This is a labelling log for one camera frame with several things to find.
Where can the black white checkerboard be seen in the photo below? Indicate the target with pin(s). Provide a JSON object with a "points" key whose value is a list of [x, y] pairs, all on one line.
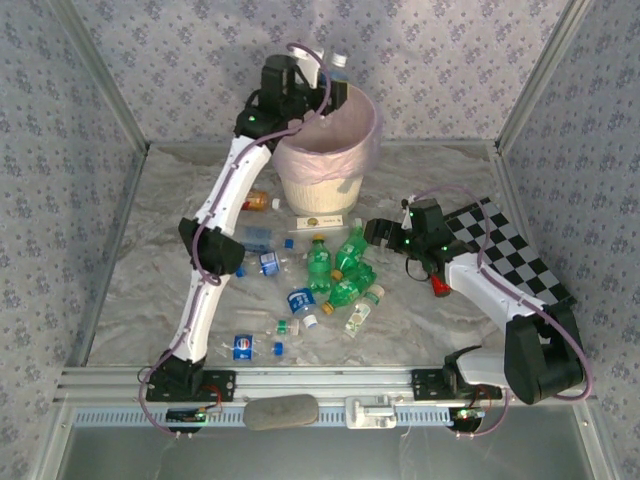
{"points": [[525, 260]]}

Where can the slotted grey strip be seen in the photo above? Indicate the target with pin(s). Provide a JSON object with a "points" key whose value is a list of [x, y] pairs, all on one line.
{"points": [[331, 417]]}

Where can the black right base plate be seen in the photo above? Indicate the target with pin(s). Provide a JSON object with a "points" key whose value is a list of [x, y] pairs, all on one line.
{"points": [[425, 385]]}

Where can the right circuit board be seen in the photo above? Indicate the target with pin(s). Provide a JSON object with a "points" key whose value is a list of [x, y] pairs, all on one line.
{"points": [[467, 414]]}

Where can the white clamp bracket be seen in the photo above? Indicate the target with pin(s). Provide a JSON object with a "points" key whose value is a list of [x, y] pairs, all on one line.
{"points": [[367, 412]]}

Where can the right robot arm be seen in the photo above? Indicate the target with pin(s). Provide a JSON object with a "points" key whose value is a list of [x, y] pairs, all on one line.
{"points": [[490, 290]]}

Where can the aluminium frame post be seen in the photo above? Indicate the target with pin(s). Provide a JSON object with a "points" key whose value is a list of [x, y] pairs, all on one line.
{"points": [[541, 75], [103, 75]]}

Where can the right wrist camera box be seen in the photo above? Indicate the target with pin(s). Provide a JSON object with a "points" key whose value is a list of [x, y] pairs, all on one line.
{"points": [[409, 202]]}

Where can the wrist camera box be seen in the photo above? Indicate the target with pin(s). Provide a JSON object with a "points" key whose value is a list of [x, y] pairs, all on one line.
{"points": [[409, 202], [307, 65]]}

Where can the left circuit board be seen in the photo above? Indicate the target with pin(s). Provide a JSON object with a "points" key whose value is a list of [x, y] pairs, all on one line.
{"points": [[185, 415]]}

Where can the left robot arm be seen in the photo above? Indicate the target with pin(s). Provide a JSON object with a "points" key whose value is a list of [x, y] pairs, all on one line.
{"points": [[200, 310]]}

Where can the amber bottle red label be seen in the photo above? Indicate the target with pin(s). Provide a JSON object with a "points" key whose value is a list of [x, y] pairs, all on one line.
{"points": [[257, 199]]}

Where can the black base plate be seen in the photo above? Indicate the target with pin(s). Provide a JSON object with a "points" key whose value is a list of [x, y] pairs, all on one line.
{"points": [[225, 385], [425, 385]]}

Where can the white green label bottle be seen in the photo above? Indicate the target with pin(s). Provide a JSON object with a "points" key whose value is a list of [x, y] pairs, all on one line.
{"points": [[358, 317]]}

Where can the green bottle yellow cap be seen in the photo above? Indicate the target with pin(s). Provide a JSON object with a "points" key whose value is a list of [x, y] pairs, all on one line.
{"points": [[361, 276], [319, 262], [344, 294]]}

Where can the grey metal panel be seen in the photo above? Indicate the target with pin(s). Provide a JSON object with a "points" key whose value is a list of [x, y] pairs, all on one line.
{"points": [[320, 455]]}

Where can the green bottle white cap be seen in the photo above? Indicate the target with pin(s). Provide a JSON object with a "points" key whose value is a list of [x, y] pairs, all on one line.
{"points": [[350, 252]]}

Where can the clear Pepsi bottle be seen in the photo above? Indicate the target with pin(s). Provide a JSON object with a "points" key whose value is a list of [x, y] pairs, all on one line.
{"points": [[244, 346]]}

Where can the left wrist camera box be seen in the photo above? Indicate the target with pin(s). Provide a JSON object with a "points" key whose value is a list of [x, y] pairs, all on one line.
{"points": [[307, 65]]}

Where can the grey oval pad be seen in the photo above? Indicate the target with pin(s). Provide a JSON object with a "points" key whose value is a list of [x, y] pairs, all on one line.
{"points": [[280, 412]]}

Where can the pink plastic bin liner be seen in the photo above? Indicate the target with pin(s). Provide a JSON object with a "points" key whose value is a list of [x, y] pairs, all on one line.
{"points": [[350, 150]]}

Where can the red plastic object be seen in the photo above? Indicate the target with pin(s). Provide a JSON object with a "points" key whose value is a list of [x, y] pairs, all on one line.
{"points": [[441, 287]]}

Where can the aluminium front rail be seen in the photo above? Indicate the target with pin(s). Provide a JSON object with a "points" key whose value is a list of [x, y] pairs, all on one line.
{"points": [[325, 382]]}

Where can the white ribbed waste bin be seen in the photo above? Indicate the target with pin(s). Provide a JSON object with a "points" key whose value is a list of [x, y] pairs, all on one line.
{"points": [[320, 197]]}

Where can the large clear bottle blue label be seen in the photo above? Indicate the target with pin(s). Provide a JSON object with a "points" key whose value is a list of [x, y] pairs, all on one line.
{"points": [[261, 239]]}

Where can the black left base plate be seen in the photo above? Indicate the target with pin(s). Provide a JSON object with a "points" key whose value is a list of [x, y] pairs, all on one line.
{"points": [[225, 385]]}

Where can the aluminium side rail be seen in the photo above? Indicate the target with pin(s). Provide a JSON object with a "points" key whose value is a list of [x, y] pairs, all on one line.
{"points": [[501, 175], [129, 200]]}

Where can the circuit board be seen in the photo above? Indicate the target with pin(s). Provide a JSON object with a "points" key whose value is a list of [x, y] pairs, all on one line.
{"points": [[467, 414], [185, 415]]}

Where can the blue label bottle white cap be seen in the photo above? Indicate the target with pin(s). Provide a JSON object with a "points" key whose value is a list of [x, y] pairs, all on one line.
{"points": [[301, 301]]}

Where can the clear bottle blue cap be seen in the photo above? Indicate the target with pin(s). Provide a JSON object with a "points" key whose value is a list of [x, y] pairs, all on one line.
{"points": [[270, 263]]}

